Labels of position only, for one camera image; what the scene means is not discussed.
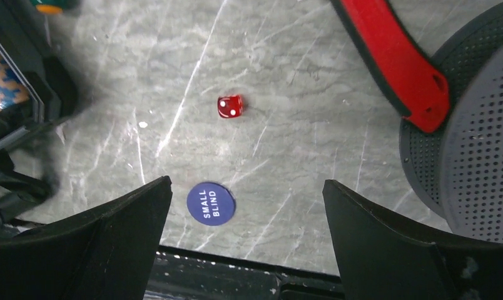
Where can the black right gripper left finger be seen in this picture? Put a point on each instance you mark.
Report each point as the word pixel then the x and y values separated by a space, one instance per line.
pixel 106 252

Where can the black poker set case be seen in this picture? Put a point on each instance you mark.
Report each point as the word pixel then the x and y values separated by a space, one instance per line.
pixel 36 94

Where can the green handled screwdriver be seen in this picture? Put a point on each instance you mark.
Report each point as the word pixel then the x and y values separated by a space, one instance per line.
pixel 54 6

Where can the blue dealer button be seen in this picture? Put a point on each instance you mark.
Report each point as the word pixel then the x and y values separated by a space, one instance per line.
pixel 211 203

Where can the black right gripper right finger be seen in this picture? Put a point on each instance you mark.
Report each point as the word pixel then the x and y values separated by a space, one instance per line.
pixel 382 254

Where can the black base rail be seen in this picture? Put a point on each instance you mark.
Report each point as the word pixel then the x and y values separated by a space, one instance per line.
pixel 184 274

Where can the blue tan poker chip stack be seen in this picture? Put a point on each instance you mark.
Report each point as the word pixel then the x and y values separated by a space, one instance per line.
pixel 12 91

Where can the red die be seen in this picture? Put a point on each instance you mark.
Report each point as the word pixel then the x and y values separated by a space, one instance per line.
pixel 230 106

